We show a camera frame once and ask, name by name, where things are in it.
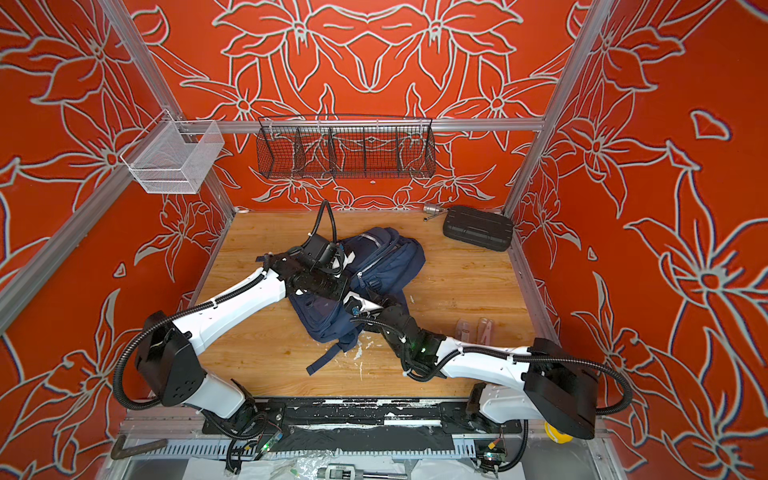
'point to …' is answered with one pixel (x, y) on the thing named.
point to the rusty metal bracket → (119, 451)
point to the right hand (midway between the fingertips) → (363, 289)
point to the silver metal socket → (431, 208)
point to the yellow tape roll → (557, 435)
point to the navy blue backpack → (382, 261)
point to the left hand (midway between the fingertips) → (352, 288)
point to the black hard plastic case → (478, 228)
